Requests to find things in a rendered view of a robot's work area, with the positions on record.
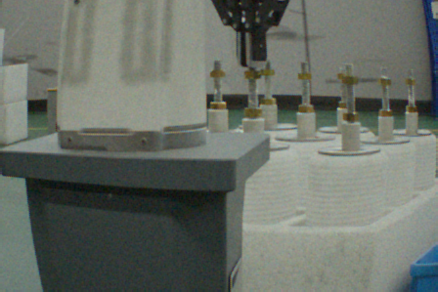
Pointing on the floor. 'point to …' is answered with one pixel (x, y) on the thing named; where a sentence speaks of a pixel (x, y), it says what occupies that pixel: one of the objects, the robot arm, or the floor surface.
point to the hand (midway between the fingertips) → (251, 49)
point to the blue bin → (425, 271)
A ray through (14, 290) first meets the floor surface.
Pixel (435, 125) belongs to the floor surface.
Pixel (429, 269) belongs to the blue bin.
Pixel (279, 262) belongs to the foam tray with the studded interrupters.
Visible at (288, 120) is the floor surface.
